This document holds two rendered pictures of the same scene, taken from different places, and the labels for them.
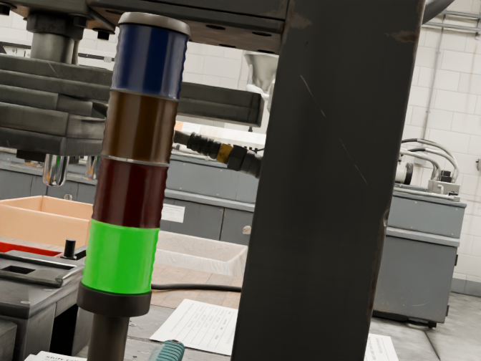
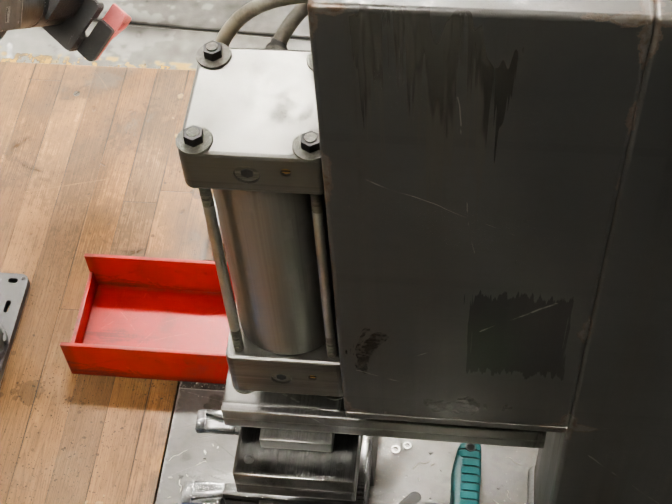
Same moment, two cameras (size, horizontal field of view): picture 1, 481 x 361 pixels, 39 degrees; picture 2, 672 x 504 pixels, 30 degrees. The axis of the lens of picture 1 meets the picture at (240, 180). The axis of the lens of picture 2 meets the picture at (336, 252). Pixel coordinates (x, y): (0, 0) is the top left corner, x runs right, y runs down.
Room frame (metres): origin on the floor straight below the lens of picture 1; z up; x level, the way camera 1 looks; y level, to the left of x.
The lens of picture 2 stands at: (0.11, 0.10, 2.07)
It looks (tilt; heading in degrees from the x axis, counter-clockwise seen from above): 54 degrees down; 6
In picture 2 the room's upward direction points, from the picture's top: 5 degrees counter-clockwise
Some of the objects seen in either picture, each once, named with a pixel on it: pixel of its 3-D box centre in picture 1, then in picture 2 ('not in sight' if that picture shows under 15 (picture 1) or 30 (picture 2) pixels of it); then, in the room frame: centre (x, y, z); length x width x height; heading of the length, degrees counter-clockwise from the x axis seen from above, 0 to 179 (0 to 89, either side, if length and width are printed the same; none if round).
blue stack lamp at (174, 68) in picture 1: (149, 64); not in sight; (0.37, 0.06, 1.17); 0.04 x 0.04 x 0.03
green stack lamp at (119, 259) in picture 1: (121, 254); not in sight; (0.37, 0.06, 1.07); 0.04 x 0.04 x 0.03
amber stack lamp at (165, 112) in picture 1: (139, 127); not in sight; (0.37, 0.06, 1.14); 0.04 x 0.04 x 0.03
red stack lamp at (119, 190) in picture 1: (130, 191); not in sight; (0.37, 0.06, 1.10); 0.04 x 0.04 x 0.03
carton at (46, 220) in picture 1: (53, 266); not in sight; (3.13, 0.80, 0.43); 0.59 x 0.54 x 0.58; 172
